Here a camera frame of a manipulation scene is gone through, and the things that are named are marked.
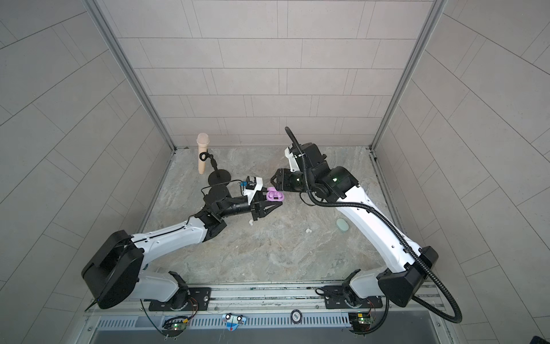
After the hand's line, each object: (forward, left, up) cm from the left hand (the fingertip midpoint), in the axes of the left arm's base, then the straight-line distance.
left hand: (281, 201), depth 69 cm
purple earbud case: (0, +3, +4) cm, 4 cm away
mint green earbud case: (+2, -25, -22) cm, 34 cm away
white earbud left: (+4, +13, -23) cm, 27 cm away
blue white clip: (-30, +14, -22) cm, 40 cm away
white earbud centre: (0, -11, -23) cm, 25 cm away
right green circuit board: (-30, -26, -24) cm, 46 cm away
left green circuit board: (-32, +33, -23) cm, 52 cm away
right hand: (+4, +2, +5) cm, 7 cm away
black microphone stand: (+26, +31, -21) cm, 45 cm away
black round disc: (-29, -5, -23) cm, 37 cm away
